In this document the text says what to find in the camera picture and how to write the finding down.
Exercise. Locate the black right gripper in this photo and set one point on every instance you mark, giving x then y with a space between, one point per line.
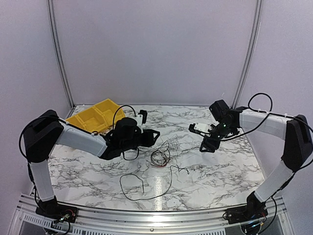
208 144

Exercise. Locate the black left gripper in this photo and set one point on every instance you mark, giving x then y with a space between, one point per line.
149 141

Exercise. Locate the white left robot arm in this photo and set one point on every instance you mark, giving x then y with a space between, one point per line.
42 134

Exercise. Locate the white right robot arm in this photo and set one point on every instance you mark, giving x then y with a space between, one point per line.
290 137

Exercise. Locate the yellow plastic bin right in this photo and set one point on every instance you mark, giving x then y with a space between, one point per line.
109 111

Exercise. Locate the yellow plastic bin middle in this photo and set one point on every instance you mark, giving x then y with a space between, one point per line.
92 120

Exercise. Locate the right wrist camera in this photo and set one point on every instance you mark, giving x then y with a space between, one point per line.
200 128

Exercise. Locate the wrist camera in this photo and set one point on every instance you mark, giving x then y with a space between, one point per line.
141 118
200 128

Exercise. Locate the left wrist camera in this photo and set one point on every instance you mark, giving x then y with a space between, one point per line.
141 118

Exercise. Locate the aluminium corner post right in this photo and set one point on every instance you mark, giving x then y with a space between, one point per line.
250 51

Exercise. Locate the aluminium corner post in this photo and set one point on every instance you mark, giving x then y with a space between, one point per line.
58 52
250 51

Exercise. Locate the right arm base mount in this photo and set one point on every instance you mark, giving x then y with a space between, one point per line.
253 209

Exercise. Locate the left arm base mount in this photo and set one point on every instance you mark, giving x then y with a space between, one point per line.
54 210

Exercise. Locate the aluminium corner post left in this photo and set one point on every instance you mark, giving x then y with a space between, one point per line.
58 52

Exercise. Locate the aluminium front rail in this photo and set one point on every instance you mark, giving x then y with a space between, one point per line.
97 221

